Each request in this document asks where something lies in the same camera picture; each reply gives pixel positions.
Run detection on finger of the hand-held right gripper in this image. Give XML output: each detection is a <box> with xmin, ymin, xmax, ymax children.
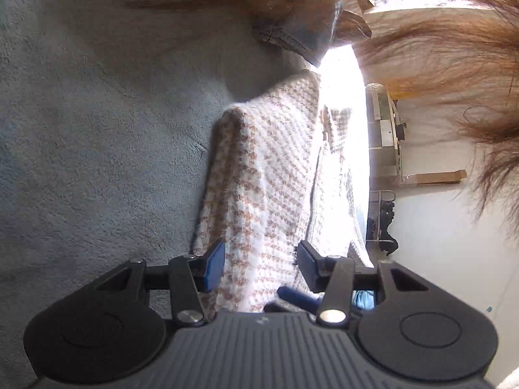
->
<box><xmin>277</xmin><ymin>286</ymin><xmax>323</xmax><ymax>314</ymax></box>

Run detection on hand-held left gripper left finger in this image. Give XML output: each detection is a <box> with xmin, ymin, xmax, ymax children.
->
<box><xmin>95</xmin><ymin>238</ymin><xmax>226</xmax><ymax>327</ymax></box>

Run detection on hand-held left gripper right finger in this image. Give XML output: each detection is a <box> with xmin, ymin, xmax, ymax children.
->
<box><xmin>297</xmin><ymin>240</ymin><xmax>429</xmax><ymax>327</ymax></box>

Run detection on pink houndstooth sweater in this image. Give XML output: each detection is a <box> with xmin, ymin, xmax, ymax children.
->
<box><xmin>190</xmin><ymin>69</ymin><xmax>376</xmax><ymax>317</ymax></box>

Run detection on white metal shoe rack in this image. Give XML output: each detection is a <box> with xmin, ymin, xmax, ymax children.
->
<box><xmin>367</xmin><ymin>190</ymin><xmax>400</xmax><ymax>257</ymax></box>

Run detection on tall cardboard box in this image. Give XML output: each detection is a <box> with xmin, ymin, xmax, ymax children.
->
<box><xmin>401</xmin><ymin>169</ymin><xmax>468</xmax><ymax>185</ymax></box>

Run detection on white desk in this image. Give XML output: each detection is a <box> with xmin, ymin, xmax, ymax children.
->
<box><xmin>367</xmin><ymin>85</ymin><xmax>408</xmax><ymax>185</ymax></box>

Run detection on grey bed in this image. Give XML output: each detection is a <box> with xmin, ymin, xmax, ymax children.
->
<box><xmin>0</xmin><ymin>0</ymin><xmax>374</xmax><ymax>389</ymax></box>

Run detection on blue jeans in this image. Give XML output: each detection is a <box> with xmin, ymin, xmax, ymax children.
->
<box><xmin>253</xmin><ymin>0</ymin><xmax>345</xmax><ymax>67</ymax></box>

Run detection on person's brown hair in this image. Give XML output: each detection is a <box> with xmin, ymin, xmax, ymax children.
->
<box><xmin>122</xmin><ymin>0</ymin><xmax>519</xmax><ymax>228</ymax></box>

